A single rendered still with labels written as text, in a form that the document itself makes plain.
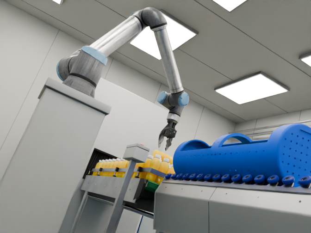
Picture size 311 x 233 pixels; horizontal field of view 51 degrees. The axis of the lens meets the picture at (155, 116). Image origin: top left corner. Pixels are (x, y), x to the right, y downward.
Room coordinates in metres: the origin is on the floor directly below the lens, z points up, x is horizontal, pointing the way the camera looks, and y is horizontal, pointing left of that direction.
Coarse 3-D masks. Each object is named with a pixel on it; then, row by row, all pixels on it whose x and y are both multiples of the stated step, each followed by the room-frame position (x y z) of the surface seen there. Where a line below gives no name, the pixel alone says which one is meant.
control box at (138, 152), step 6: (132, 144) 2.17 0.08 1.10; (138, 144) 2.10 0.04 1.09; (126, 150) 2.25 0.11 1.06; (132, 150) 2.13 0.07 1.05; (138, 150) 2.10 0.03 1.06; (144, 150) 2.12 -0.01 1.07; (126, 156) 2.21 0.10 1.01; (132, 156) 2.10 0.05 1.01; (138, 156) 2.11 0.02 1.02; (144, 156) 2.12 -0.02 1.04; (138, 162) 2.21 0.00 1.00; (144, 162) 2.13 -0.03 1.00
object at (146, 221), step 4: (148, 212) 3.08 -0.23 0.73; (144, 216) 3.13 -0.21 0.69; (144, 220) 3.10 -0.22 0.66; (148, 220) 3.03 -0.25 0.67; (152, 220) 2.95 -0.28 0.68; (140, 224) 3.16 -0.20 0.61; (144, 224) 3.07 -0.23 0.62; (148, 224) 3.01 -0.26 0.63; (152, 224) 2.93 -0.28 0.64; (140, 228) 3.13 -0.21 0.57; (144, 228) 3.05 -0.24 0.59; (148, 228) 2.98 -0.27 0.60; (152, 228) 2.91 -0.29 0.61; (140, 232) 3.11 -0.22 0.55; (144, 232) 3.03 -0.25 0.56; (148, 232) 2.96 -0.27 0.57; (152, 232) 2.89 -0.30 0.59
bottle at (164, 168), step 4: (164, 160) 2.18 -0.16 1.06; (160, 164) 2.18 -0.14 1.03; (164, 164) 2.16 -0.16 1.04; (168, 164) 2.18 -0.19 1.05; (160, 168) 2.17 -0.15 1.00; (164, 168) 2.16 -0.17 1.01; (168, 168) 2.18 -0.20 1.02; (164, 172) 2.16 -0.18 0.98; (156, 176) 2.18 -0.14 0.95; (156, 180) 2.17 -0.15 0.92; (160, 180) 2.16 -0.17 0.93
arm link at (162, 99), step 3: (162, 93) 2.10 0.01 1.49; (165, 93) 2.08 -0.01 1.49; (168, 93) 2.09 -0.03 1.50; (159, 96) 2.13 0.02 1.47; (162, 96) 2.09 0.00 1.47; (165, 96) 2.08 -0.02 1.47; (159, 99) 2.11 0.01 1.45; (162, 99) 2.09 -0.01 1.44; (165, 99) 2.09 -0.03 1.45; (159, 102) 2.12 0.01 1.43; (162, 102) 2.10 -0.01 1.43; (165, 102) 2.10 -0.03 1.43; (165, 105) 2.13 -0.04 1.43; (168, 105) 2.11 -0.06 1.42; (168, 108) 2.17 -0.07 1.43; (171, 108) 2.16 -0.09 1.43
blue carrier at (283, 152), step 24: (192, 144) 2.04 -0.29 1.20; (216, 144) 1.60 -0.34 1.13; (240, 144) 1.74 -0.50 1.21; (264, 144) 1.27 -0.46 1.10; (288, 144) 1.21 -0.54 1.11; (192, 168) 1.81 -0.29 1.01; (216, 168) 1.59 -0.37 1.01; (240, 168) 1.42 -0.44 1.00; (264, 168) 1.28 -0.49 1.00; (288, 168) 1.22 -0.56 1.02
